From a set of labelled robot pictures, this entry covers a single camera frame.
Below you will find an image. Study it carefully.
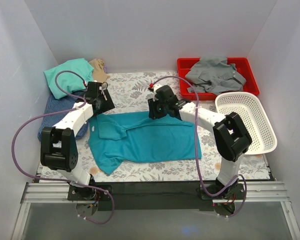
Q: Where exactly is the beige folded garment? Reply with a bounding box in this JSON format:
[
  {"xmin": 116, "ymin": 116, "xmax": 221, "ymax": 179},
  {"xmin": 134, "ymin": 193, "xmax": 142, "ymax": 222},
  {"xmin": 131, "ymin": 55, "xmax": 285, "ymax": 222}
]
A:
[{"xmin": 88, "ymin": 58, "xmax": 110, "ymax": 83}]

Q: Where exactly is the mint green folded shirt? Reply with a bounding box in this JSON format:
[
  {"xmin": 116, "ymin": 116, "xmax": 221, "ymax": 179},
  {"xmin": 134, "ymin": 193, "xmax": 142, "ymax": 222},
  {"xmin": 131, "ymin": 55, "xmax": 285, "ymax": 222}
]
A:
[{"xmin": 43, "ymin": 58, "xmax": 94, "ymax": 100}]

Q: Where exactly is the aluminium frame rail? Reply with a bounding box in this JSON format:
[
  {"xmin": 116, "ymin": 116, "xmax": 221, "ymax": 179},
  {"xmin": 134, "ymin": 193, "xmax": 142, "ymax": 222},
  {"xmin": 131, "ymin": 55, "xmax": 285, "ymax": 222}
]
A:
[{"xmin": 12, "ymin": 181, "xmax": 300, "ymax": 240}]

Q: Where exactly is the blue checkered folded shirt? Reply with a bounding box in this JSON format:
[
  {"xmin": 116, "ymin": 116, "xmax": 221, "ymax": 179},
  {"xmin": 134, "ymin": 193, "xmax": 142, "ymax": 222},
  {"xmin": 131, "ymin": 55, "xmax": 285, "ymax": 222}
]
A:
[{"xmin": 37, "ymin": 90, "xmax": 91, "ymax": 145}]

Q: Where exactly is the floral patterned table mat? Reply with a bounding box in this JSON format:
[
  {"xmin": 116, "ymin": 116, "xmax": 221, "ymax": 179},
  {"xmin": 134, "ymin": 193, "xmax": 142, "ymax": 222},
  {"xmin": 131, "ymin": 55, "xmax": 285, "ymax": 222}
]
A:
[{"xmin": 39, "ymin": 71, "xmax": 271, "ymax": 183}]

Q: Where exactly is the teal t shirt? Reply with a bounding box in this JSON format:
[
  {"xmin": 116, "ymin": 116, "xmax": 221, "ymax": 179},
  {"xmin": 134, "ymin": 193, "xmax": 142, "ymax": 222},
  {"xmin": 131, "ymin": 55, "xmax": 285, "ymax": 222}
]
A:
[{"xmin": 88, "ymin": 111, "xmax": 202, "ymax": 175}]

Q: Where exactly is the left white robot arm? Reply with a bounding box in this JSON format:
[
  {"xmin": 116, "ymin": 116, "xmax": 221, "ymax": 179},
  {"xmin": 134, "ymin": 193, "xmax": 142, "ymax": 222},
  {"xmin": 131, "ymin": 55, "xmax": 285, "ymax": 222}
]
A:
[{"xmin": 40, "ymin": 81, "xmax": 115, "ymax": 200}]

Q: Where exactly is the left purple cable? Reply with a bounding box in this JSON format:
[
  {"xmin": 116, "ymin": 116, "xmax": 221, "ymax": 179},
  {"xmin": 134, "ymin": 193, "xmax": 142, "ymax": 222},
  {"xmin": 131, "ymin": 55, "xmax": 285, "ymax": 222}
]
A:
[{"xmin": 11, "ymin": 70, "xmax": 116, "ymax": 225}]

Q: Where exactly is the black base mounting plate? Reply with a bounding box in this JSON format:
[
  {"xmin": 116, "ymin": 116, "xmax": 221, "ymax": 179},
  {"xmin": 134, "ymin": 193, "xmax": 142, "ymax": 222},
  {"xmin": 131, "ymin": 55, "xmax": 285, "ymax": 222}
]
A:
[{"xmin": 66, "ymin": 180, "xmax": 246, "ymax": 213}]

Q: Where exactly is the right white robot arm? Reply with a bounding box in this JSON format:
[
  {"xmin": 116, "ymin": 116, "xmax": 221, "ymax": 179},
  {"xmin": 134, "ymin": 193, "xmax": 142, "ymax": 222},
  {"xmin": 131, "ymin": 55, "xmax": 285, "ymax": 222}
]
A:
[{"xmin": 148, "ymin": 83, "xmax": 252, "ymax": 199}]

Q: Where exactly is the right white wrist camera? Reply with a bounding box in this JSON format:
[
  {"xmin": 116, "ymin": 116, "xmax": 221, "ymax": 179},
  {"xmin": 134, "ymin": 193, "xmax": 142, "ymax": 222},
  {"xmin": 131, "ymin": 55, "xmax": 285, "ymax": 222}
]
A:
[{"xmin": 148, "ymin": 83, "xmax": 162, "ymax": 102}]

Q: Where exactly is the grey crumpled shirt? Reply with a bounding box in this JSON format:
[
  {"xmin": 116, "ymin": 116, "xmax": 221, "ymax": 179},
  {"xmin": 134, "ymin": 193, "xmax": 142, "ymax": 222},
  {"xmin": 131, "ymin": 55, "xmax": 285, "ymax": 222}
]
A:
[{"xmin": 185, "ymin": 56, "xmax": 247, "ymax": 96}]

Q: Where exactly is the white perforated plastic basket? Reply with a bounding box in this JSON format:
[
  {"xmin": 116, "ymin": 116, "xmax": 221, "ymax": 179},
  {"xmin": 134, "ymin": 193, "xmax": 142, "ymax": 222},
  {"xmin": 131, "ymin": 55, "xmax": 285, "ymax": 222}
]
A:
[{"xmin": 215, "ymin": 91, "xmax": 278, "ymax": 155}]

